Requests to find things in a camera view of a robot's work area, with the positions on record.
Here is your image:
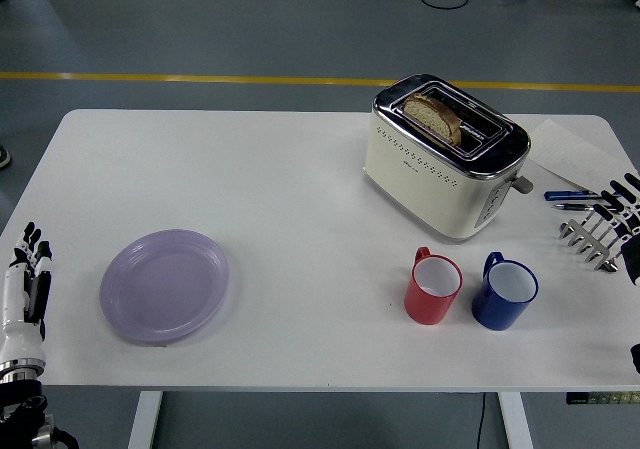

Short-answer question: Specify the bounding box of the white paper sheet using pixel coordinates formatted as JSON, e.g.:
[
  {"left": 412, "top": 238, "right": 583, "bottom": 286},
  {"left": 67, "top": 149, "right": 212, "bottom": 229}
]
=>
[{"left": 527, "top": 118, "right": 640, "bottom": 193}]

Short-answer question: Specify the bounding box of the table height control panel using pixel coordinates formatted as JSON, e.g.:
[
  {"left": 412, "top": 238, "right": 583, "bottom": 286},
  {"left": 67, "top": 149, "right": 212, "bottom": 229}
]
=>
[{"left": 565, "top": 391, "right": 640, "bottom": 405}]

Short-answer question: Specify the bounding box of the purple plastic plate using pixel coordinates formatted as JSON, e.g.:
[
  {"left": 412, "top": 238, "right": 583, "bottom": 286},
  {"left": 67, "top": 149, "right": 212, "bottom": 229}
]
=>
[{"left": 98, "top": 228, "right": 230, "bottom": 348}]

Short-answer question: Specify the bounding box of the black cable under table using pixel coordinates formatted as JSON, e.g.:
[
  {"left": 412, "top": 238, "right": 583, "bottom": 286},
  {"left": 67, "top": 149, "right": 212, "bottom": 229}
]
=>
[{"left": 474, "top": 392, "right": 487, "bottom": 449}]

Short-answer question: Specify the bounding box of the white table leg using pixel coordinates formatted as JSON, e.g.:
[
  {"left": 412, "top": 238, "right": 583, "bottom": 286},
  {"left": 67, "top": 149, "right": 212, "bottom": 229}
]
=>
[
  {"left": 497, "top": 392, "right": 534, "bottom": 449},
  {"left": 127, "top": 391, "right": 164, "bottom": 449}
]

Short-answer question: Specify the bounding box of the brown bread slice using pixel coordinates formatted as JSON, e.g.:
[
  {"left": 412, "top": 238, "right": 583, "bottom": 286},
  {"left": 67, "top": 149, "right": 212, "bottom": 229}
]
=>
[{"left": 402, "top": 91, "right": 462, "bottom": 146}]

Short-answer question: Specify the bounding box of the blue pen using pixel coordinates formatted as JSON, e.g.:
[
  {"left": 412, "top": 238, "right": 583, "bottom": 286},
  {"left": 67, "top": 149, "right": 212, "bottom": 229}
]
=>
[{"left": 543, "top": 190, "right": 604, "bottom": 201}]

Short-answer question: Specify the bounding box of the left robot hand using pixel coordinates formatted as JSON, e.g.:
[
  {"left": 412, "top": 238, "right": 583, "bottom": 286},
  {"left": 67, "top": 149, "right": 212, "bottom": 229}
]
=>
[{"left": 0, "top": 221, "right": 54, "bottom": 365}]

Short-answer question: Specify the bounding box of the red enamel mug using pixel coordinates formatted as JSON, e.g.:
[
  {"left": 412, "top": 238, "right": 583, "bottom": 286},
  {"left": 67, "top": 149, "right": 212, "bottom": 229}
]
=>
[{"left": 403, "top": 246, "right": 464, "bottom": 327}]

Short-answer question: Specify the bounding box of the blue enamel mug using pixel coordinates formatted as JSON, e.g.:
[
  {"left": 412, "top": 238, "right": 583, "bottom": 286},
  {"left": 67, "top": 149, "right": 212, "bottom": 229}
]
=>
[{"left": 471, "top": 251, "right": 540, "bottom": 332}]

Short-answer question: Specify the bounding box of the cream and chrome toaster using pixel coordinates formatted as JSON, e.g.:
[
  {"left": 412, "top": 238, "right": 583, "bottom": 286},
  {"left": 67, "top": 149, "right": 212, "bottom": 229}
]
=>
[{"left": 363, "top": 72, "right": 535, "bottom": 244}]

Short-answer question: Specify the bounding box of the metal toast rack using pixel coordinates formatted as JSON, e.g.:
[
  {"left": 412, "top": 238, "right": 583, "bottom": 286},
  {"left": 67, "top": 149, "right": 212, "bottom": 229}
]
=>
[{"left": 558, "top": 203, "right": 621, "bottom": 274}]

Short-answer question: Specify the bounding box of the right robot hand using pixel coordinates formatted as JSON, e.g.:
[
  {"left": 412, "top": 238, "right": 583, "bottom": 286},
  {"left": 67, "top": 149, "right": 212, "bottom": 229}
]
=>
[{"left": 593, "top": 171, "right": 640, "bottom": 375}]

